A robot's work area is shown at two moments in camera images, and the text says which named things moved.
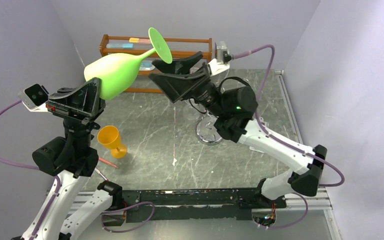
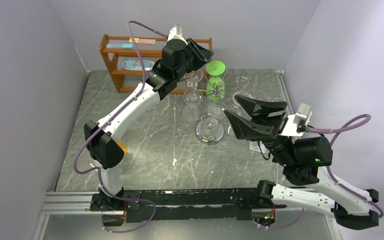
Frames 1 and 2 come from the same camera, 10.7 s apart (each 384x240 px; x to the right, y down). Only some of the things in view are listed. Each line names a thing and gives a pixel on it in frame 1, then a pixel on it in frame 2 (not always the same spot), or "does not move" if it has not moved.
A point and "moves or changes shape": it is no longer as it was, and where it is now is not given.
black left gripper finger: (85, 96) to (205, 54)
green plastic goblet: (116, 72) moves or changes shape
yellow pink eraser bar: (137, 40) does not move
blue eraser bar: (120, 46) does not move
